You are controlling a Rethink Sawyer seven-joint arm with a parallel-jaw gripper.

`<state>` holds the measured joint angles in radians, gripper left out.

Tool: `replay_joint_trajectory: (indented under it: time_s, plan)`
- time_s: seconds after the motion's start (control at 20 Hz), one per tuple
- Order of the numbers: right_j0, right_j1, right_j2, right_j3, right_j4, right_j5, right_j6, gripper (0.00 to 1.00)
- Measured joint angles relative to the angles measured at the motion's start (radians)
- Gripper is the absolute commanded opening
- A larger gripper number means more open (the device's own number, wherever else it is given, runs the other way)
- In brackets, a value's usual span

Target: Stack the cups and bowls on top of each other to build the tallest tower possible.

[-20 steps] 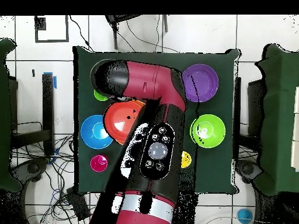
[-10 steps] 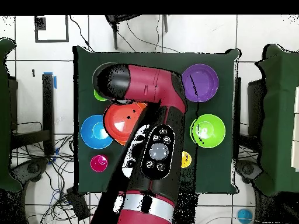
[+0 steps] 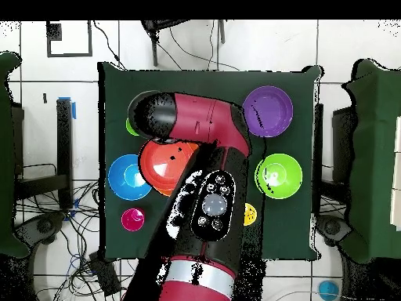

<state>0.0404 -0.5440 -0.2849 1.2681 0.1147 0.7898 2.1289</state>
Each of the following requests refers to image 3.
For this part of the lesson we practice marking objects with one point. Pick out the black table frame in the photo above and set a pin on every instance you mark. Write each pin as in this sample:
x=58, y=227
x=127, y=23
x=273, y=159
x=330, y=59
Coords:
x=343, y=141
x=64, y=141

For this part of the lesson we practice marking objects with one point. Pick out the black floor frame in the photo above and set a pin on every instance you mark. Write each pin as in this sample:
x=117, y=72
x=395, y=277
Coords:
x=54, y=31

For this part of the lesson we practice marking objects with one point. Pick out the purple bowl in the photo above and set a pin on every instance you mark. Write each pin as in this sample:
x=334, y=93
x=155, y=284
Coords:
x=272, y=111

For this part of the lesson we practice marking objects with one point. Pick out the orange-red shallow bowl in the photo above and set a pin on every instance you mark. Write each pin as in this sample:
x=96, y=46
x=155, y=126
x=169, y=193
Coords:
x=156, y=166

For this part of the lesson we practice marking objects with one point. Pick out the green cup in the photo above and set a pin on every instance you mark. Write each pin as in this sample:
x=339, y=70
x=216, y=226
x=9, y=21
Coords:
x=130, y=129

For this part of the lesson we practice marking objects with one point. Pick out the red cup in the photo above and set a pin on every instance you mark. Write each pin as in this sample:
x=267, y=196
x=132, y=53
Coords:
x=131, y=221

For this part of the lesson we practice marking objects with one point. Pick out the blue cup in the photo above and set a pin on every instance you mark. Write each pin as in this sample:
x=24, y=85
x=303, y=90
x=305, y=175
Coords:
x=328, y=290

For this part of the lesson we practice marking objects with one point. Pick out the large yellow-orange bowl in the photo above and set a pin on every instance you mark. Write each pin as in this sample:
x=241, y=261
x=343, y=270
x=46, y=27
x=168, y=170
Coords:
x=164, y=192

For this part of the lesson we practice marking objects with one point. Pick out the green cloth side table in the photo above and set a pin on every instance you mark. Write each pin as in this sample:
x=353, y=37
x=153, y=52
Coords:
x=372, y=156
x=6, y=156

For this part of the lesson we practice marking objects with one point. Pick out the green bowl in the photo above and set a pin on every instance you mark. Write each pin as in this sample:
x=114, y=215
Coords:
x=288, y=169

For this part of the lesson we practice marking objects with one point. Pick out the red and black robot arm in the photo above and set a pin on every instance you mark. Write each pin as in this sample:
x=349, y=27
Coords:
x=200, y=119

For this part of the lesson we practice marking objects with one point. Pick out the light blue bowl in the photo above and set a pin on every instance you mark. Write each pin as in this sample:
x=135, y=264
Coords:
x=119, y=188

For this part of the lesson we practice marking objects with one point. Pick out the dark green tablecloth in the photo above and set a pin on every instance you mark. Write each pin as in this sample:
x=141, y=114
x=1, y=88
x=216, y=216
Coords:
x=188, y=81

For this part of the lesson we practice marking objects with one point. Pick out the yellow cup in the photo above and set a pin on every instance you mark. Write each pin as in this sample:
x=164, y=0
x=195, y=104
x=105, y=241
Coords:
x=249, y=214

